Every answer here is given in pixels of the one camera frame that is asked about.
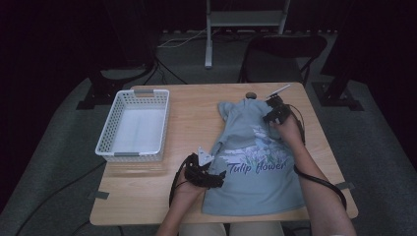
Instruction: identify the grey tape piece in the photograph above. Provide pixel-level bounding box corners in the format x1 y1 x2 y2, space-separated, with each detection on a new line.
87 190 110 201
335 181 357 192

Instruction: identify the light blue printed t-shirt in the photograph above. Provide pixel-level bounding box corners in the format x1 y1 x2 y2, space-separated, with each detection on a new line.
201 96 306 217

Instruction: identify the thin black floor cable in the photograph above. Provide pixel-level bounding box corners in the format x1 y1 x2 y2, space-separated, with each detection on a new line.
142 57 190 87

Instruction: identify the person's right hand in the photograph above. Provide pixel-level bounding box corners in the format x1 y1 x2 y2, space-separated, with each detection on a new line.
272 113 305 148

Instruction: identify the white perforated plastic basket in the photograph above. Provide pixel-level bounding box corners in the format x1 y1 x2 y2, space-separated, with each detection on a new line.
94 88 171 163

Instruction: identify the right hand-held gripper black cable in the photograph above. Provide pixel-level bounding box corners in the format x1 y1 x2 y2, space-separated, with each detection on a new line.
286 103 348 211

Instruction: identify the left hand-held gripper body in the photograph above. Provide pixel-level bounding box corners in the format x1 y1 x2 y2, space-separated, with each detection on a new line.
184 147 221 190

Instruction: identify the white floor cable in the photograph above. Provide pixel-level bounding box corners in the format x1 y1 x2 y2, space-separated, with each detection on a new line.
156 27 221 49

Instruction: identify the grey metal stand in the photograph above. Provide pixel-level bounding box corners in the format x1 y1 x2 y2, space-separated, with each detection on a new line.
204 0 292 70

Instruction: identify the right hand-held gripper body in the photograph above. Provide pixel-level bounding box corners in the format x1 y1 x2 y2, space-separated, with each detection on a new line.
266 84 292 125

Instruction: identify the black folding chair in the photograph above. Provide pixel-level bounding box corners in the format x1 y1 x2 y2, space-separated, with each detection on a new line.
237 33 329 89

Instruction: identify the black stand with flat base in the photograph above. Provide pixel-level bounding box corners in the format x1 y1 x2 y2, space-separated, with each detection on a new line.
76 0 159 111
310 0 366 112

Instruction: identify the person's left hand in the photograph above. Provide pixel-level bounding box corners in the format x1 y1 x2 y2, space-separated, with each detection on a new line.
174 170 208 200

